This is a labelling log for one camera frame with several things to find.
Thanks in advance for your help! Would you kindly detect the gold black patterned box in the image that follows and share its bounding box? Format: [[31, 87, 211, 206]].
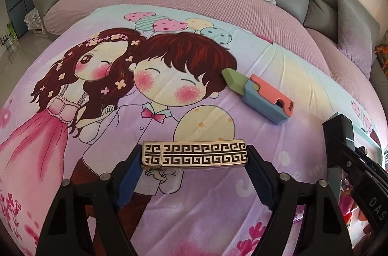
[[141, 139, 249, 172]]

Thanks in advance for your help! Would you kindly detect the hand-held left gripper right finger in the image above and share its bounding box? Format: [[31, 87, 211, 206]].
[[246, 144, 354, 256]]

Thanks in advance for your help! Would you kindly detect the black wire stand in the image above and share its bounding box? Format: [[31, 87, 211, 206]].
[[0, 30, 17, 61]]

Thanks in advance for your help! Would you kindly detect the orange blue toy knife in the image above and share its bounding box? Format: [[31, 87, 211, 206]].
[[221, 67, 293, 125]]

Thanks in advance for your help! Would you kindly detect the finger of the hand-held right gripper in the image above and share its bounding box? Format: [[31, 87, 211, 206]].
[[332, 136, 366, 181]]

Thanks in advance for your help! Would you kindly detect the grey purple pillow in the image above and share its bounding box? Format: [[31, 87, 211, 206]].
[[336, 0, 379, 79]]

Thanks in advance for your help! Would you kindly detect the pink quilted sofa cover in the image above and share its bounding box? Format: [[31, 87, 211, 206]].
[[42, 0, 372, 81]]

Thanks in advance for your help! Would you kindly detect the orange backpack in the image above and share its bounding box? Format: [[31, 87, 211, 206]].
[[374, 44, 388, 75]]

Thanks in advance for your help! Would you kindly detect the dark grey fridge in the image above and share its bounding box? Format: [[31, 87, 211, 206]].
[[6, 0, 41, 38]]

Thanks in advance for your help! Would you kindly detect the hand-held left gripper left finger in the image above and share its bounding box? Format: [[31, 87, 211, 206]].
[[36, 144, 144, 256]]

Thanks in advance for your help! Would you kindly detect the white lace covered stool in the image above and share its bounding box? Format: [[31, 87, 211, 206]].
[[24, 9, 46, 34]]

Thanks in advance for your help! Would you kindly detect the printed cartoon blanket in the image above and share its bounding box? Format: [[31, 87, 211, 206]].
[[0, 3, 388, 256]]

